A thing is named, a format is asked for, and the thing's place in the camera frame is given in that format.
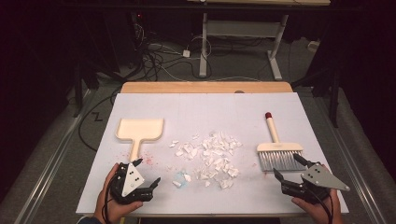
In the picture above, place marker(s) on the wooden table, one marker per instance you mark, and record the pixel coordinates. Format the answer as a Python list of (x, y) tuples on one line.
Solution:
[(186, 87)]

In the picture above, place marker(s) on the cream plastic dustpan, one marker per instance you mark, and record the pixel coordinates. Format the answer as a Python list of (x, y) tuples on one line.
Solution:
[(140, 129)]

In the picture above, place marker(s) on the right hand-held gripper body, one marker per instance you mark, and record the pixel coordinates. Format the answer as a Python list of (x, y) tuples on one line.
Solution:
[(320, 177)]

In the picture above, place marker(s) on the person's right hand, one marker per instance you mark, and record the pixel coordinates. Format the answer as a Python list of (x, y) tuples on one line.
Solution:
[(319, 213)]

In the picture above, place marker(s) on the black metal stand leg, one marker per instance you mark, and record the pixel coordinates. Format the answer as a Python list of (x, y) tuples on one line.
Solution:
[(334, 99)]

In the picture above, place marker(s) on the white power adapter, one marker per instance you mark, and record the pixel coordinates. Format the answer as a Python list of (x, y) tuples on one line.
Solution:
[(186, 53)]

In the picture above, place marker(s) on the pile of white paper scraps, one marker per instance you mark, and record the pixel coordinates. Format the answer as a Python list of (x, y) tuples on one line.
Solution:
[(214, 146)]

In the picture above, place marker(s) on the white metal desk frame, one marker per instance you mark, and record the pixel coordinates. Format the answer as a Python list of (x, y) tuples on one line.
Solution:
[(243, 28)]

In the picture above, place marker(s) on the cream hand brush red cap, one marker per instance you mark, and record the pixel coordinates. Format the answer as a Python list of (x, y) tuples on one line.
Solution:
[(279, 147)]

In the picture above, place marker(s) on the white foam board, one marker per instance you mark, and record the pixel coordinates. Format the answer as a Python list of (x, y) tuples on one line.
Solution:
[(202, 112)]

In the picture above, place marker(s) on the grey metal floor rail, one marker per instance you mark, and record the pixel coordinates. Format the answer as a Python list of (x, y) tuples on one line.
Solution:
[(351, 168), (53, 161)]

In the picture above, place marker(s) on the person's left hand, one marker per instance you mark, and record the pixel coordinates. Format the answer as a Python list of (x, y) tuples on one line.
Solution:
[(117, 210)]

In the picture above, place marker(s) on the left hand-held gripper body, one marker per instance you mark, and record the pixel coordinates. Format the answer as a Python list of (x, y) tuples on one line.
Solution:
[(133, 182)]

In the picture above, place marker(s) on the scattered red crumbs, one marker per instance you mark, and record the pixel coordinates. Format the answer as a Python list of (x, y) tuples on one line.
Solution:
[(148, 160)]

